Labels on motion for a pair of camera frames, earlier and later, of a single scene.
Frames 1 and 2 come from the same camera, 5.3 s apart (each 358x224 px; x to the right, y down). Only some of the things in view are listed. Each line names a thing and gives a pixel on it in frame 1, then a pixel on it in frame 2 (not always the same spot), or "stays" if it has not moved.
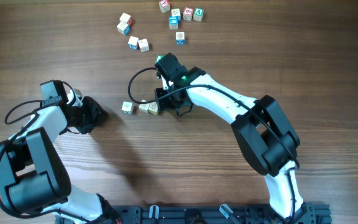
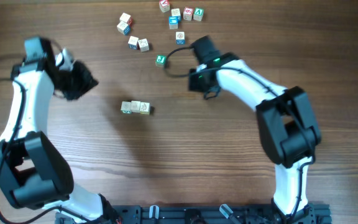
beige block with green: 144,107 → 135,106
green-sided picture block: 153,108 → 145,107
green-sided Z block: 143,45 stays
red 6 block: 188,12 stays
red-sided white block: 126,18 stays
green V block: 198,14 stays
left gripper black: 89,114 → 74,81
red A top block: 164,5 stays
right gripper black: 162,98 → 196,82
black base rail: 313,213 stays
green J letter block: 158,57 stays
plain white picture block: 127,107 stays
